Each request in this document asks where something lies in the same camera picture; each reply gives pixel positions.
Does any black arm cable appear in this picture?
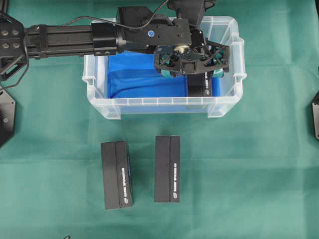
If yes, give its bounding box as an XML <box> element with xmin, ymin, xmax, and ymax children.
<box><xmin>59</xmin><ymin>0</ymin><xmax>175</xmax><ymax>32</ymax></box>

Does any clear plastic storage case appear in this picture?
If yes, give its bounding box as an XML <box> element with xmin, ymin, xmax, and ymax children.
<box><xmin>82</xmin><ymin>16</ymin><xmax>247</xmax><ymax>120</ymax></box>

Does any black box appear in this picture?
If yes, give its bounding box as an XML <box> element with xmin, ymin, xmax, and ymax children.
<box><xmin>187</xmin><ymin>72</ymin><xmax>213</xmax><ymax>97</ymax></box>
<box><xmin>154</xmin><ymin>135</ymin><xmax>181</xmax><ymax>203</ymax></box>
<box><xmin>101</xmin><ymin>141</ymin><xmax>134</xmax><ymax>210</ymax></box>

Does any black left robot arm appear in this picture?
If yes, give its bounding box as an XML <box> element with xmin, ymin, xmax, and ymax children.
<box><xmin>0</xmin><ymin>0</ymin><xmax>230</xmax><ymax>81</ymax></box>

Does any blue foam liner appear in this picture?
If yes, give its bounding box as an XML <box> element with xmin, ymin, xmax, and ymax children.
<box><xmin>107</xmin><ymin>51</ymin><xmax>223</xmax><ymax>99</ymax></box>

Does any green table cloth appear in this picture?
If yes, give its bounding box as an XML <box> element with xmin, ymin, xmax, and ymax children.
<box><xmin>0</xmin><ymin>0</ymin><xmax>319</xmax><ymax>239</ymax></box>

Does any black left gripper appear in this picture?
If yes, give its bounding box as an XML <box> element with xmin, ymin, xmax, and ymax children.
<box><xmin>154</xmin><ymin>39</ymin><xmax>230</xmax><ymax>78</ymax></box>

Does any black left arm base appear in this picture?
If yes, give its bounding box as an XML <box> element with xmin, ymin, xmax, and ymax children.
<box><xmin>0</xmin><ymin>90</ymin><xmax>16</xmax><ymax>147</ymax></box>

